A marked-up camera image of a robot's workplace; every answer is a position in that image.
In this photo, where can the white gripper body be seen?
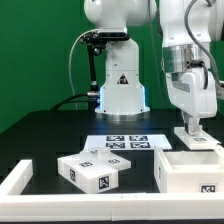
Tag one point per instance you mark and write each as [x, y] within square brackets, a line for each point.
[186, 91]

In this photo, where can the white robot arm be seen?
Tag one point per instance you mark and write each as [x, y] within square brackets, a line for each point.
[187, 28]

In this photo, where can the white cabinet body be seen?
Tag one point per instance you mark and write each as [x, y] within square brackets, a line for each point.
[189, 171]

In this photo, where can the white cabinet top block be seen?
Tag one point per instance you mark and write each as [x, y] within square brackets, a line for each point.
[88, 173]

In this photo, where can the white sheet with markers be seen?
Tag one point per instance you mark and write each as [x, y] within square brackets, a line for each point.
[127, 142]

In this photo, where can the white table border frame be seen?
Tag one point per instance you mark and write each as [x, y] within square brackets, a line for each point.
[17, 207]

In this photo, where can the black camera on stand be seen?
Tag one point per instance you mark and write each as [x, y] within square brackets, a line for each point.
[111, 99]

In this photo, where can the white door panel with knob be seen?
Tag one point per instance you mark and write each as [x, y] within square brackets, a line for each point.
[200, 141]

